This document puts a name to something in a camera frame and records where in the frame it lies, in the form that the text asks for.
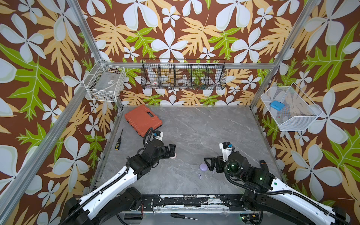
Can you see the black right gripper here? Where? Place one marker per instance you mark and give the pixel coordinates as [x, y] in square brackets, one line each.
[218, 160]

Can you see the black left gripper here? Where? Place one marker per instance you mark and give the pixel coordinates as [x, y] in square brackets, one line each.
[167, 154]

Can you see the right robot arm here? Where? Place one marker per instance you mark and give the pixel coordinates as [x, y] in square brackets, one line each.
[266, 193]

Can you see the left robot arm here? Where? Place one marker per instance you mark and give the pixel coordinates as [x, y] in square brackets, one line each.
[117, 194]

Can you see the red plastic tool case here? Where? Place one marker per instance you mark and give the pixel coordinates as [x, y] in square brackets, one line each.
[141, 119]

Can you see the blue case in basket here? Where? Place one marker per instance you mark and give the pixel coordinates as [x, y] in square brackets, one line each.
[277, 105]

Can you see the yellow black screwdriver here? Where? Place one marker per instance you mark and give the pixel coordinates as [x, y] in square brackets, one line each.
[118, 143]

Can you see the black screwdriver front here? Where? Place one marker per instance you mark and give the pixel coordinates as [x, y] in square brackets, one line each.
[180, 216]

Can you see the white mesh basket right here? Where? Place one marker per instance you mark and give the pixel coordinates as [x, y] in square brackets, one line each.
[300, 110]

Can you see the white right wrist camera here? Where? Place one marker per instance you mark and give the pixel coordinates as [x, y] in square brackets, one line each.
[227, 149]

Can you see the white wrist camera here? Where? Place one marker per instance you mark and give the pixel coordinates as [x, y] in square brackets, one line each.
[158, 135]
[227, 149]

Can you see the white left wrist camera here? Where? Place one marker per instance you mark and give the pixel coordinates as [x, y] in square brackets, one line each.
[158, 135]

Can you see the black wire basket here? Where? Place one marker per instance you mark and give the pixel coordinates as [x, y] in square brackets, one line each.
[196, 74]

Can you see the white wire basket left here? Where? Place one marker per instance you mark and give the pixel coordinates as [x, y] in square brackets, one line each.
[104, 82]

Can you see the aluminium frame post left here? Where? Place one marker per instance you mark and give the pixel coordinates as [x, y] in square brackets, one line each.
[88, 37]

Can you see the aluminium frame post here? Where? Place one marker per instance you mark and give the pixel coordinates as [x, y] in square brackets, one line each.
[300, 22]
[88, 37]

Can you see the aluminium frame post right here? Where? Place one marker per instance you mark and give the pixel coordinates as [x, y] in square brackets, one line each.
[300, 22]

